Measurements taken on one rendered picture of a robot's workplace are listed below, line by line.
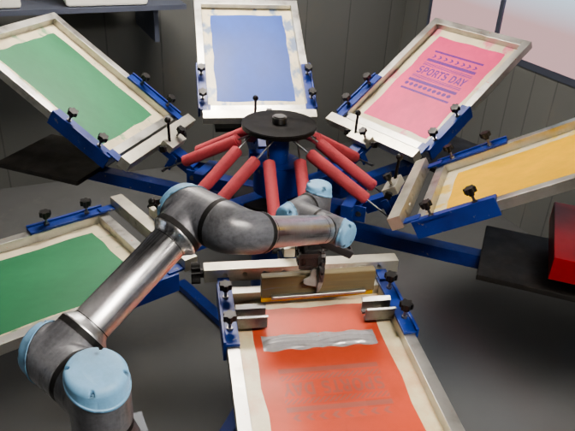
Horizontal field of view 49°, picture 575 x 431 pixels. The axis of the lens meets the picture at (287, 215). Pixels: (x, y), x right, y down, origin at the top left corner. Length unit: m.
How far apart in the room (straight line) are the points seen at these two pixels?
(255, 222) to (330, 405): 0.66
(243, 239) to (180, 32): 3.79
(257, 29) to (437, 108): 1.14
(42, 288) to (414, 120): 1.84
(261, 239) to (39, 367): 0.50
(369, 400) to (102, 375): 0.86
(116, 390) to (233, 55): 2.57
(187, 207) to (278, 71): 2.17
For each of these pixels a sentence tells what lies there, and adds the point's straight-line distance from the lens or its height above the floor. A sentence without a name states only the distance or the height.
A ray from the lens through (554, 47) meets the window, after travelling 4.53.
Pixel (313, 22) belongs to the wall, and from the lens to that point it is 5.43.
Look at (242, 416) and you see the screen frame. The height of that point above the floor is 0.99.
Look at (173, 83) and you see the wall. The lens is 5.13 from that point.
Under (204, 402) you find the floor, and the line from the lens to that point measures 3.16.
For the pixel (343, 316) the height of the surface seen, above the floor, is 0.96.
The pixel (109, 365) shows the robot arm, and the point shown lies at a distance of 1.25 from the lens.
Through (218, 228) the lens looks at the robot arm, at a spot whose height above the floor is 1.57.
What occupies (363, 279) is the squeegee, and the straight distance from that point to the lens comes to 2.00.
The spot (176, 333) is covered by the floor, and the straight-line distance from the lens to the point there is 3.54.
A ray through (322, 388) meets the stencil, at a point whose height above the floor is 0.96.
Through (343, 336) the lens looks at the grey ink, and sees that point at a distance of 2.03.
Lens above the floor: 2.25
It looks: 29 degrees down
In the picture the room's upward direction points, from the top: 3 degrees clockwise
